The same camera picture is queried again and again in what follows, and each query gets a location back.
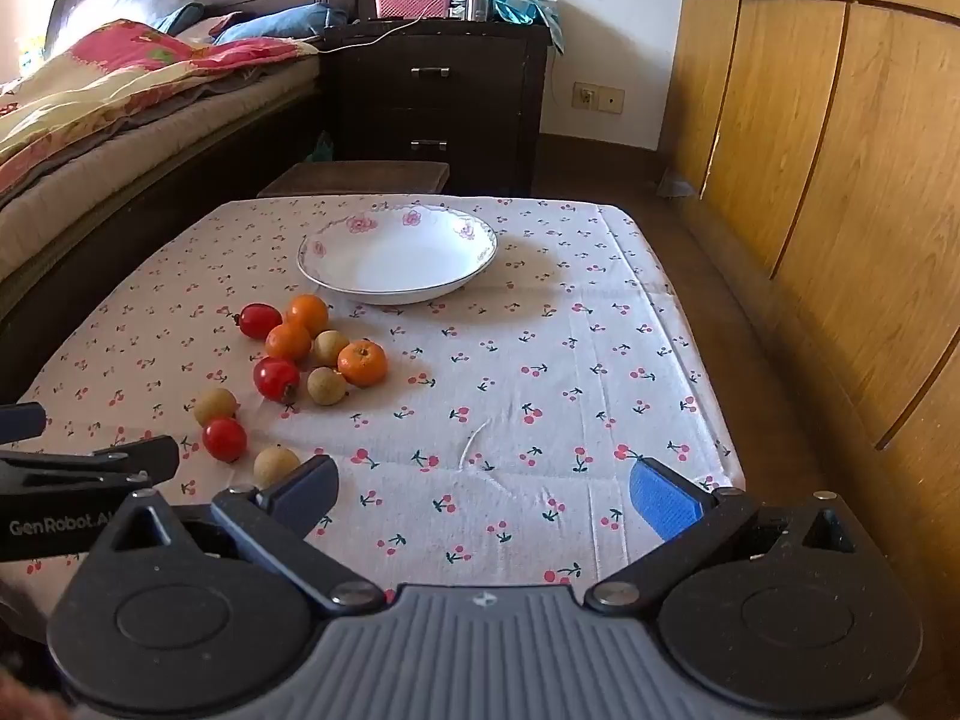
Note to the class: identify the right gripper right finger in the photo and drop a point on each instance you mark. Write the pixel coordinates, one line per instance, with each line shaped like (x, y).
(694, 526)

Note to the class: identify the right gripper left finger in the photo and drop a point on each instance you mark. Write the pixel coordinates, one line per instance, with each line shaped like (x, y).
(268, 527)

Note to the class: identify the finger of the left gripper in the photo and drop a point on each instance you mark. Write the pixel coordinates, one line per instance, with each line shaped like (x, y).
(21, 421)
(156, 459)

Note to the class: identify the tan longan fruit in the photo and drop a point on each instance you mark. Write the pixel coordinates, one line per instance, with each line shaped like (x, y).
(214, 404)
(273, 464)
(326, 386)
(327, 346)

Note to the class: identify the red cherry tomato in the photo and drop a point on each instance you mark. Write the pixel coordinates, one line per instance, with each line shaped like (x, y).
(224, 439)
(276, 380)
(257, 320)

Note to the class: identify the orange mandarin with stem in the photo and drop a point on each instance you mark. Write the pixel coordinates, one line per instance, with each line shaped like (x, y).
(362, 363)

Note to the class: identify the cherry print tablecloth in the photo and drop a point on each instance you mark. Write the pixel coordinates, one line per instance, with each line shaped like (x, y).
(499, 447)

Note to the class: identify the white floral ceramic plate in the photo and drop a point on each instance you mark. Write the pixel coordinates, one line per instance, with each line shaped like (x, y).
(397, 256)

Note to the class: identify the dark wooden stool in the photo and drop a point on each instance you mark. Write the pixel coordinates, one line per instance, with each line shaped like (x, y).
(359, 178)

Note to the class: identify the bed with beige mattress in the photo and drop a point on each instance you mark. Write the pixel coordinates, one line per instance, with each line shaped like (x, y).
(85, 219)

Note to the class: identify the floral red yellow quilt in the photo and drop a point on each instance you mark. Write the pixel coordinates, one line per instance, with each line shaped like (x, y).
(114, 72)

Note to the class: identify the wooden wardrobe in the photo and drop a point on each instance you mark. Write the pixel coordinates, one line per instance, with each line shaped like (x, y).
(816, 142)

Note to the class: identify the dark wooden nightstand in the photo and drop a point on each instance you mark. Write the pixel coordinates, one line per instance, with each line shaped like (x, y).
(465, 94)

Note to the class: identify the blue pillow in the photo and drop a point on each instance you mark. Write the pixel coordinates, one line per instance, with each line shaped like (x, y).
(303, 22)

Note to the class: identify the wall power outlet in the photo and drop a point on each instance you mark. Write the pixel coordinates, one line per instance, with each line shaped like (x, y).
(595, 98)

